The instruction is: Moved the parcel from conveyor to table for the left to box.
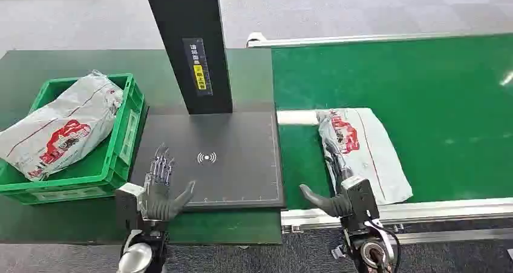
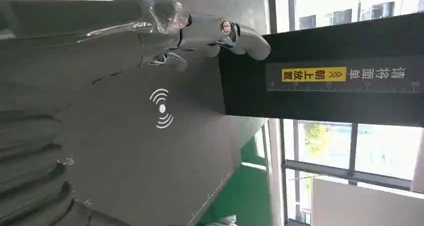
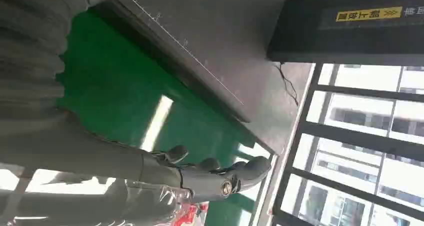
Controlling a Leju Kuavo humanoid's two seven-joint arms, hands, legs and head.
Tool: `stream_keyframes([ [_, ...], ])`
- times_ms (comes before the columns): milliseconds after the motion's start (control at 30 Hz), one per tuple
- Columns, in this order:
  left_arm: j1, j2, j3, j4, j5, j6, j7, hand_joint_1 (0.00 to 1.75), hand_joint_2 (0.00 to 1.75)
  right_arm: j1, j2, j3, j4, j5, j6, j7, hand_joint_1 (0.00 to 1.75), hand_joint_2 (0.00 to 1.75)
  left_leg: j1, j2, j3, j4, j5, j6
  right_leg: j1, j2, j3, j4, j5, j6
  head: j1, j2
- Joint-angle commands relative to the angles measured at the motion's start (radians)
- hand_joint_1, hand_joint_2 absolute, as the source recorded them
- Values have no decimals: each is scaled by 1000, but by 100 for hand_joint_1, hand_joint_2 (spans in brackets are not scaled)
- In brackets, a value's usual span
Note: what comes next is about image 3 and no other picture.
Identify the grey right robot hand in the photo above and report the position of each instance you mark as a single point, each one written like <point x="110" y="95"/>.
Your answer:
<point x="99" y="158"/>

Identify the ribbed grey right arm sleeve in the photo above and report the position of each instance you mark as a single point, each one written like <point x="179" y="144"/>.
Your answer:
<point x="30" y="52"/>

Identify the black box with yellow label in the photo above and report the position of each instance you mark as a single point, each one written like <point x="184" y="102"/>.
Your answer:
<point x="344" y="42"/>

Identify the yellow label sticker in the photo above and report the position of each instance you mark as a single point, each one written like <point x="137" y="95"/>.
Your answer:
<point x="367" y="14"/>

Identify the dark window frame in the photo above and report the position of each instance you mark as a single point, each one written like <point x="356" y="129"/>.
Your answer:
<point x="351" y="138"/>

